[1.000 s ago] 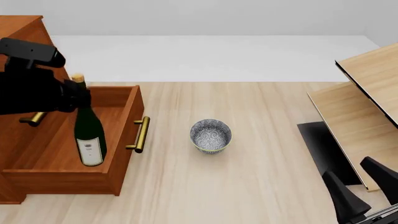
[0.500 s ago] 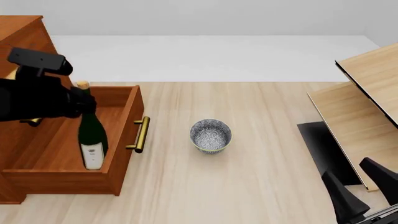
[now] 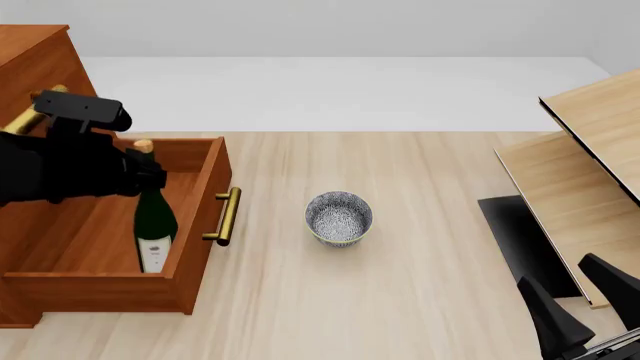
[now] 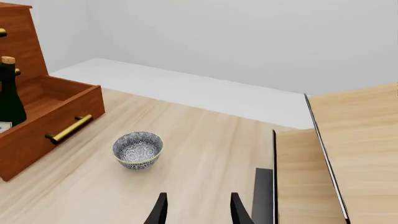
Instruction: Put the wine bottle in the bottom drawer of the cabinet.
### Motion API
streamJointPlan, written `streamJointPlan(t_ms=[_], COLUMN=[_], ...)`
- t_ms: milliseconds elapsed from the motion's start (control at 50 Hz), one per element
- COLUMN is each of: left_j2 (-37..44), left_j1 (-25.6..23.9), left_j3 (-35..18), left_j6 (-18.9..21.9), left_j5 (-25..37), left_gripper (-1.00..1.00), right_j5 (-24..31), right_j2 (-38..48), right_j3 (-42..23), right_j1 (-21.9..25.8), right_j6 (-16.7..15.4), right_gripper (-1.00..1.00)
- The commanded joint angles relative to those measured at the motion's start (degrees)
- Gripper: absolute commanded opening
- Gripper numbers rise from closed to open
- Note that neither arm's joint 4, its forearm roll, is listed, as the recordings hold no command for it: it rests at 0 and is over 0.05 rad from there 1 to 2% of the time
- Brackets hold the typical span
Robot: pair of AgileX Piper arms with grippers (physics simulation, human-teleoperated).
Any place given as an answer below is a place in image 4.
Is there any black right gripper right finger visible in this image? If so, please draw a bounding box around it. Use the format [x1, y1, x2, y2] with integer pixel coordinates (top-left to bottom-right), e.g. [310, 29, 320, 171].
[230, 192, 256, 224]

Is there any dark green wine bottle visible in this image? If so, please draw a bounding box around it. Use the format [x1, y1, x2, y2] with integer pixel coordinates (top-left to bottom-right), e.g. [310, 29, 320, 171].
[0, 56, 28, 134]

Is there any wooden cabinet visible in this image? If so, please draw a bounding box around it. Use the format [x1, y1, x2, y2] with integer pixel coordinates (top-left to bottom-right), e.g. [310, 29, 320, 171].
[0, 0, 50, 92]

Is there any blue patterned bowl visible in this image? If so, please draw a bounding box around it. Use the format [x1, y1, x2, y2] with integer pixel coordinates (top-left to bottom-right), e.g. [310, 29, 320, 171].
[112, 131, 164, 171]

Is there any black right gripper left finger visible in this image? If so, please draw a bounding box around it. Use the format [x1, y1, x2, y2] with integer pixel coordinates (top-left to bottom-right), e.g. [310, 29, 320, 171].
[143, 192, 169, 224]

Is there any open wooden drawer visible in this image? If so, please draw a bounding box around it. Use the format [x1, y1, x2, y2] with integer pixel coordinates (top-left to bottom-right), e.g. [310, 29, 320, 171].
[0, 74, 106, 183]

